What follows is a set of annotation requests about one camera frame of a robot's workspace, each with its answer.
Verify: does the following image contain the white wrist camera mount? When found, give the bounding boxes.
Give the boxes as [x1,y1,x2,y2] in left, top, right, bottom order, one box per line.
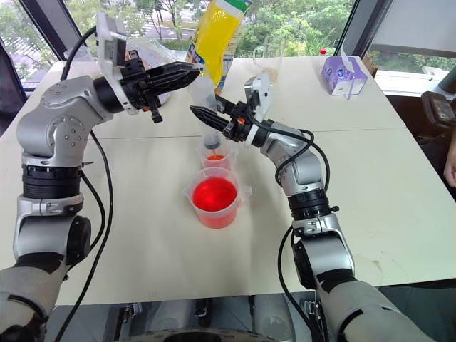
[95,11,142,115]
[243,73,276,125]

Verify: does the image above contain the clear glass pitcher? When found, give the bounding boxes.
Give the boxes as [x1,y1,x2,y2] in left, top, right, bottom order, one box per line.
[252,35,286,86]

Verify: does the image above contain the small cup of red liquid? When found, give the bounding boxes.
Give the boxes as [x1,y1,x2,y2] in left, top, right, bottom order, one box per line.
[195,143,239,172]

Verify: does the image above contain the clear crumpled plastic bag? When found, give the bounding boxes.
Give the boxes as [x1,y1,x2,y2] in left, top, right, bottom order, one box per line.
[125,36,187,108]

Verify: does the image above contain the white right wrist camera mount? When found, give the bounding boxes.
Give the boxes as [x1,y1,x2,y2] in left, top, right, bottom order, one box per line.
[243,73,276,125]

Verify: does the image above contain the yellow plastic bag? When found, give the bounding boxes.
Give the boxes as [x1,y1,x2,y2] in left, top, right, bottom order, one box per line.
[185,0,254,90]

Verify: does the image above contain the black device with screen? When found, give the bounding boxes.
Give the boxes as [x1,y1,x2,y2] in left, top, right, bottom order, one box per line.
[420,90,456,135]

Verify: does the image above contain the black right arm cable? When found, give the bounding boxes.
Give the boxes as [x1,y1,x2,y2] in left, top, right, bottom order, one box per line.
[249,106,331,327]

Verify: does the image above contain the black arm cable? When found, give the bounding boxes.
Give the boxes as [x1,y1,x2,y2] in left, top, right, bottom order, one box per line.
[249,106,331,327]
[53,25,114,342]

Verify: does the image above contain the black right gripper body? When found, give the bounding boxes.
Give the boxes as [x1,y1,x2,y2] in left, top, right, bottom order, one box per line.
[214,95,256,144]

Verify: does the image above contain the dark chair back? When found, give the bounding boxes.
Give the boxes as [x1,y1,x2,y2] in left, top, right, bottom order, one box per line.
[0,38,28,137]

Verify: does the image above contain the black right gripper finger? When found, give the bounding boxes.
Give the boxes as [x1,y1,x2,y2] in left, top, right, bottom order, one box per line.
[190,105,232,126]
[192,111,228,135]

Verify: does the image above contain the purple tissue box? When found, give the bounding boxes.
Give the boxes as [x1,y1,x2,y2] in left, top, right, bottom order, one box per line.
[321,55,369,102]

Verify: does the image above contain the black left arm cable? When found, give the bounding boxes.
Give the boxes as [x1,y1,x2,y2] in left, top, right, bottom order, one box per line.
[53,25,114,342]

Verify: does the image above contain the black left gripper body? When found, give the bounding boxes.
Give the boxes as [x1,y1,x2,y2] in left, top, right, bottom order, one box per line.
[119,49,165,125]

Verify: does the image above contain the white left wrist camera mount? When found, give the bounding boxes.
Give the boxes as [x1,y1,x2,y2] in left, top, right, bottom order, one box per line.
[95,11,142,115]

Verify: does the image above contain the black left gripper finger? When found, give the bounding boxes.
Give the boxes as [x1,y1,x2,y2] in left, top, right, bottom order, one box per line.
[150,72,202,98]
[145,61,202,81]

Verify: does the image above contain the large cup of red liquid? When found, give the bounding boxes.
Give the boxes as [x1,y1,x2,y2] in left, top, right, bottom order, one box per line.
[182,167,252,230]

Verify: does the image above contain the bystander bare hand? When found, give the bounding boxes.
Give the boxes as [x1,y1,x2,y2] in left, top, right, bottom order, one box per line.
[443,143,456,187]

